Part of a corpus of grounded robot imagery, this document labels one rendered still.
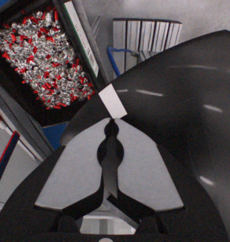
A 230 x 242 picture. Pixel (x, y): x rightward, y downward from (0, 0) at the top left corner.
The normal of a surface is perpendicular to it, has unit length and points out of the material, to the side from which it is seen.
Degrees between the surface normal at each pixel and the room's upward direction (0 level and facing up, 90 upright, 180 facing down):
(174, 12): 0
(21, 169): 90
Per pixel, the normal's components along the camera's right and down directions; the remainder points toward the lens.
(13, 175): 0.00, -0.65
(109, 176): -0.51, 0.41
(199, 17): 0.00, 0.76
